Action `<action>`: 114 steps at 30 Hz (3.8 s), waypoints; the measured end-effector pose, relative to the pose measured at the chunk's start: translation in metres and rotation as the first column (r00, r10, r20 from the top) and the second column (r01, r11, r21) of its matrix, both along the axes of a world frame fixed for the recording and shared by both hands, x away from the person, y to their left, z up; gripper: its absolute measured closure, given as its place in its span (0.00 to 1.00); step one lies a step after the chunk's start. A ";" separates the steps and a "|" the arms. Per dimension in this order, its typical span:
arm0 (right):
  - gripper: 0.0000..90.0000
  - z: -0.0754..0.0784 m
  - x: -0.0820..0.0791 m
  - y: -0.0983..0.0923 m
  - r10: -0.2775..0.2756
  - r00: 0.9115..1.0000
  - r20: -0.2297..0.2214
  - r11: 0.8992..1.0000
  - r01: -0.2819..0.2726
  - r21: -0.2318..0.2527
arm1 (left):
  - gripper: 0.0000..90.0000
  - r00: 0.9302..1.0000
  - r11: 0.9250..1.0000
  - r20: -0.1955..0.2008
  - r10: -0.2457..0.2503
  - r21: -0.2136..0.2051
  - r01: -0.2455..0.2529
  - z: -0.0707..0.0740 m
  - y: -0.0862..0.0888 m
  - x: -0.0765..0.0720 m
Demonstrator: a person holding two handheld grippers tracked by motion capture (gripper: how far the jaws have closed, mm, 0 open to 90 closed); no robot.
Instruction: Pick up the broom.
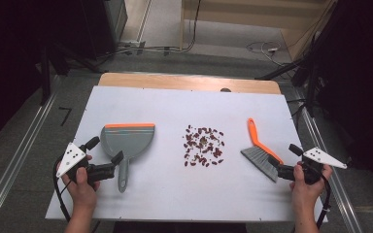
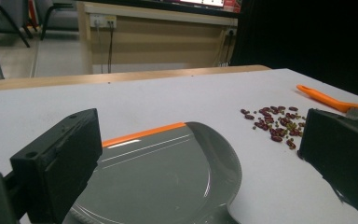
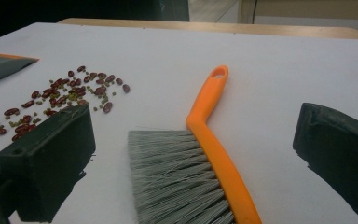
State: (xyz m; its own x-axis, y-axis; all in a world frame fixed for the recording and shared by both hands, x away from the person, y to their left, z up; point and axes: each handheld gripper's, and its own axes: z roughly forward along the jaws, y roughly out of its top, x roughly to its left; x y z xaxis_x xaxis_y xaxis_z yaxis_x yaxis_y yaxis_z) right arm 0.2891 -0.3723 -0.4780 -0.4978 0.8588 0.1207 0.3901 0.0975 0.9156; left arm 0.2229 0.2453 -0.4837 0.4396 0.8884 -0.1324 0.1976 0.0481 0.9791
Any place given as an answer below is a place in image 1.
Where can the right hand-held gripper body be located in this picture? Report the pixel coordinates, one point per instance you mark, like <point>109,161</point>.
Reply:
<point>325,159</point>

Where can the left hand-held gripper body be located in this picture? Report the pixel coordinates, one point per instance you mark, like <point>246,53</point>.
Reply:
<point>71,159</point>

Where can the grey dustpan with orange edge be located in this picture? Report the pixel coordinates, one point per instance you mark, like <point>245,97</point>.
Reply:
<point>129,142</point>

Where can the orange brush with grey bristles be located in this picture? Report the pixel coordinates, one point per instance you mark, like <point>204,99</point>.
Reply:
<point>255,137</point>

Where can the pile of red beans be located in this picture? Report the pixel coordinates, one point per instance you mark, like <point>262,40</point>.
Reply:
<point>204,141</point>

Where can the person's left hand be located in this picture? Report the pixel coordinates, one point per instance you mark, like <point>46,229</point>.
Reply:
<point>81,192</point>

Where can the person's right hand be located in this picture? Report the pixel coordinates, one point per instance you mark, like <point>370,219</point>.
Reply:
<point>306,194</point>

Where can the white table cover sheet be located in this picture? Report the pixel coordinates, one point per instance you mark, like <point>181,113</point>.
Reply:
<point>175,191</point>

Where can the black metal stand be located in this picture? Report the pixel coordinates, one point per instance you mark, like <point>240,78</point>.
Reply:
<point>46,81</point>
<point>311,84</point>

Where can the dark round table grommet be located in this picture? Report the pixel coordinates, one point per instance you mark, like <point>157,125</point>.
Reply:
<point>225,90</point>

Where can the dark curtain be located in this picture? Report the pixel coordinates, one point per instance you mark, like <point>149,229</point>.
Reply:
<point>362,81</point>
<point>6,64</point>

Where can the wooden table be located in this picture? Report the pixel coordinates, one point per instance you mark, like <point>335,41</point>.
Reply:
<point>175,81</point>

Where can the grey power strip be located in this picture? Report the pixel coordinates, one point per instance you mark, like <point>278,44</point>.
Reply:
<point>131,44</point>

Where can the black cabinet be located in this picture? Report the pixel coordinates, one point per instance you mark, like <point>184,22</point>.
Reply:
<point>100,26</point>

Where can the beige wooden platform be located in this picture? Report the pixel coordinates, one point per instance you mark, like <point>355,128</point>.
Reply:
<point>239,13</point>

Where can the metal floor rail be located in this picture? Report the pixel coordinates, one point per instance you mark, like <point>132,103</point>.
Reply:
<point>14,155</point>
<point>332,181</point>

